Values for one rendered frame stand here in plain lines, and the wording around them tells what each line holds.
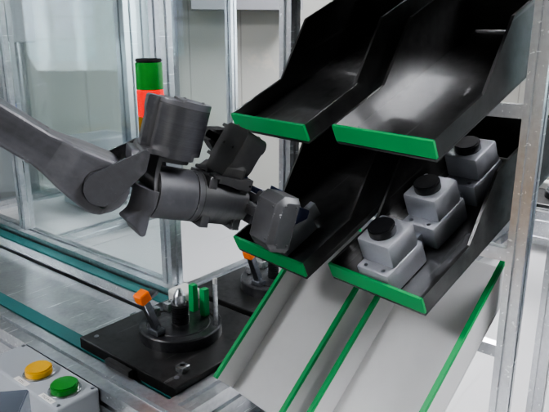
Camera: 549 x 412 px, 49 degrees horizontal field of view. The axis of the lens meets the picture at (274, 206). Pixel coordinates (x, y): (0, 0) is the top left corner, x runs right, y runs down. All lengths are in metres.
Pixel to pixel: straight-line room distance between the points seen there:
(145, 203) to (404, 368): 0.37
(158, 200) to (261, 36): 4.36
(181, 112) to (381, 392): 0.41
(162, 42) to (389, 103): 0.57
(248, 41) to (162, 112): 4.33
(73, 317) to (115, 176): 0.71
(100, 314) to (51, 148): 0.71
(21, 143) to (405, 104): 0.41
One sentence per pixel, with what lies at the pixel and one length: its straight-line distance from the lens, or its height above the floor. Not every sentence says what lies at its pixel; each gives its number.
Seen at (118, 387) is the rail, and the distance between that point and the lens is 0.96.
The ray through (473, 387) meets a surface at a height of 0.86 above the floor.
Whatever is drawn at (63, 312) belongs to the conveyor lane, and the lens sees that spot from 1.32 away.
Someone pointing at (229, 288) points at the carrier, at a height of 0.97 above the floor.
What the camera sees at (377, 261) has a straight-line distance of 0.66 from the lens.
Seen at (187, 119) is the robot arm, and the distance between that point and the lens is 0.62.
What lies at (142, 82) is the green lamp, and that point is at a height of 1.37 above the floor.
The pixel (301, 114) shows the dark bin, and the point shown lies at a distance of 0.74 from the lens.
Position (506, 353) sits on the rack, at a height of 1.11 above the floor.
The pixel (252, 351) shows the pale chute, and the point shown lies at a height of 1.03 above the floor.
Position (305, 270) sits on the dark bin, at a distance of 0.71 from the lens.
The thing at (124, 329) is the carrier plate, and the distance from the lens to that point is 1.10.
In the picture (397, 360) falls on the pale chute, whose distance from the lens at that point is 0.79.
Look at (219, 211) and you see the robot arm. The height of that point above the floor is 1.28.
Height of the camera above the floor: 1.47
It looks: 16 degrees down
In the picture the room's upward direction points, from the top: straight up
